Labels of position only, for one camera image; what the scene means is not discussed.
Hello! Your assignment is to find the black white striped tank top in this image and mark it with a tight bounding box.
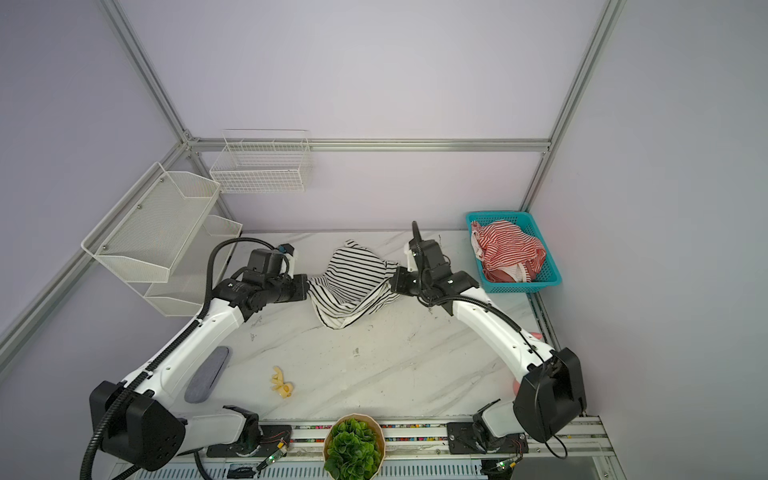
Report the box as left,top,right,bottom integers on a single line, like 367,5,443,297
309,240,400,330

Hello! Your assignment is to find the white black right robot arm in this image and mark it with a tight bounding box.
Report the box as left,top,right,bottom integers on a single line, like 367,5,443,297
390,222,587,460

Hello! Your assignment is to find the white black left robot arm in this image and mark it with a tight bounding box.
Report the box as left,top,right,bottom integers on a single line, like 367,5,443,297
79,239,309,479

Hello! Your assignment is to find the red white striped tank top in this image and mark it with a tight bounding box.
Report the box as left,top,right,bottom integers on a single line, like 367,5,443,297
470,220,547,283

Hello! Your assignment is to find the yellow banana peel toy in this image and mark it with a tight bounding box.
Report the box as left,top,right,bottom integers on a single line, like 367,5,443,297
271,366,294,399

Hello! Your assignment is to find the white mesh two-tier shelf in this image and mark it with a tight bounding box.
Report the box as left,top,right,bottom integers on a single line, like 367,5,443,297
81,163,242,317

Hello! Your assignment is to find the pink watering can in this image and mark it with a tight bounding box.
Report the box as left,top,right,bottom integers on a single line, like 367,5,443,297
513,332,543,396

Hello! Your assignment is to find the green plant in pot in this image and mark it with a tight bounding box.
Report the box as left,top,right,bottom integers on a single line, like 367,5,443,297
323,413,386,480

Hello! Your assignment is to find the white wire wall basket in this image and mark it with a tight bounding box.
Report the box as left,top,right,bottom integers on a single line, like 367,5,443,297
209,129,314,194

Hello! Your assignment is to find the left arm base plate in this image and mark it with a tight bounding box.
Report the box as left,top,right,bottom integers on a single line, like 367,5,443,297
205,424,293,458

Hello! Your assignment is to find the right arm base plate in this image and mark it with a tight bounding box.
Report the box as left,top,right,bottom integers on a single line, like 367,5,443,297
446,421,529,455

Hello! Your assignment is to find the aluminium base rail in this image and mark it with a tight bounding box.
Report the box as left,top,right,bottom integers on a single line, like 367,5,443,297
113,415,625,479

